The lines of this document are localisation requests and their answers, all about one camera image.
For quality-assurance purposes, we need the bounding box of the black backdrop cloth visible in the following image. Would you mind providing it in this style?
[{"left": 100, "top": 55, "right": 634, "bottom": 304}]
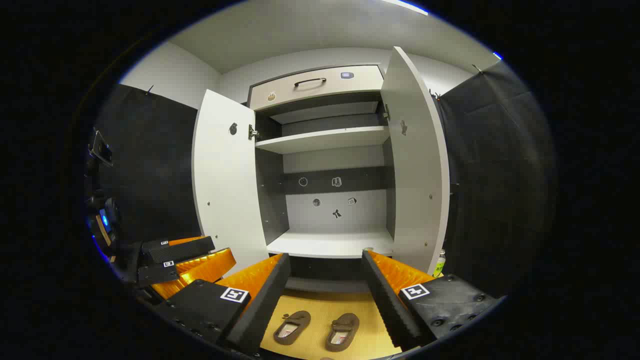
[
  {"left": 437, "top": 60, "right": 558, "bottom": 299},
  {"left": 95, "top": 84, "right": 203, "bottom": 251}
]

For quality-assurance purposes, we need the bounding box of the white shoe cabinet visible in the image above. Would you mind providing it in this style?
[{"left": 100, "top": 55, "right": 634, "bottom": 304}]
[{"left": 248, "top": 64, "right": 401, "bottom": 295}]

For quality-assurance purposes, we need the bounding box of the white cabinet drawer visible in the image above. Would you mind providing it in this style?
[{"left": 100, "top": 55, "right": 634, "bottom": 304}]
[{"left": 249, "top": 65, "right": 385, "bottom": 112}]

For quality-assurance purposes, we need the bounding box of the white cabinet door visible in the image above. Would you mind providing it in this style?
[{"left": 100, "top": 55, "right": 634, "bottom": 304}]
[
  {"left": 192, "top": 89, "right": 271, "bottom": 277},
  {"left": 380, "top": 46, "right": 451, "bottom": 277}
]

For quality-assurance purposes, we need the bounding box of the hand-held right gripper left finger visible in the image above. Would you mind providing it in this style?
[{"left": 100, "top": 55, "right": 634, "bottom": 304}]
[{"left": 152, "top": 252, "right": 292, "bottom": 357}]

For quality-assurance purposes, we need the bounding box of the brown fuzzy shoe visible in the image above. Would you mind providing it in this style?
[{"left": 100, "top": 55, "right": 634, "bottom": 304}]
[
  {"left": 273, "top": 310, "right": 312, "bottom": 346},
  {"left": 325, "top": 312, "right": 361, "bottom": 353}
]

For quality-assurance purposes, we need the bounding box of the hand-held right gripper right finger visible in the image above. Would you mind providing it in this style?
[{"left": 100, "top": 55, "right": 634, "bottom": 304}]
[{"left": 361, "top": 249, "right": 503, "bottom": 351}]

